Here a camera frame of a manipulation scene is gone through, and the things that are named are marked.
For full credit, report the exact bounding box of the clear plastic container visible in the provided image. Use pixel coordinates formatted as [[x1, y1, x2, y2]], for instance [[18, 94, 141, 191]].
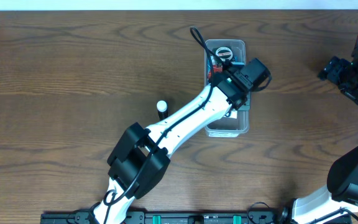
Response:
[[205, 39, 251, 138]]

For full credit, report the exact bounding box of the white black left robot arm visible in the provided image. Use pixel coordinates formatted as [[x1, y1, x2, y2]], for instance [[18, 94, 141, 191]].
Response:
[[92, 58, 272, 223]]

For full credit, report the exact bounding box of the dark bottle white cap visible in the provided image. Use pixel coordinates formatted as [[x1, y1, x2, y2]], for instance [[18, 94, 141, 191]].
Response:
[[157, 100, 169, 121]]

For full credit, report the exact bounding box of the dark green round-logo box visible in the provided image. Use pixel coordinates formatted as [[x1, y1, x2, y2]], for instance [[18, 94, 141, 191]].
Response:
[[211, 47, 237, 65]]

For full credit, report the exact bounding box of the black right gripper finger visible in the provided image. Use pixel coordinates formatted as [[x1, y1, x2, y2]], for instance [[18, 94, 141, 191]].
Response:
[[318, 56, 341, 80], [326, 58, 350, 82]]

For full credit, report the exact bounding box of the black mounting rail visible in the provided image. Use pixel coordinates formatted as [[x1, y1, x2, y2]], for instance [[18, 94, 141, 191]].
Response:
[[40, 210, 279, 224]]

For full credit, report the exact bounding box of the blue Kool Fever box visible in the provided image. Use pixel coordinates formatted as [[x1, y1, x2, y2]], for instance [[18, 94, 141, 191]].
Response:
[[205, 59, 245, 85]]

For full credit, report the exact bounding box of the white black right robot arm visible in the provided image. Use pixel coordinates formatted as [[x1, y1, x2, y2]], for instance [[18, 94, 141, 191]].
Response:
[[279, 35, 358, 223]]

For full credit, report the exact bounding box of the red medicine box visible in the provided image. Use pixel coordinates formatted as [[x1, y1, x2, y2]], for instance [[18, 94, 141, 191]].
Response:
[[206, 62, 223, 81]]

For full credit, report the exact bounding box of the white green medicine box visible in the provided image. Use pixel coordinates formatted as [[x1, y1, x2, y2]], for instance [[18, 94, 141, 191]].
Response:
[[225, 110, 237, 119]]

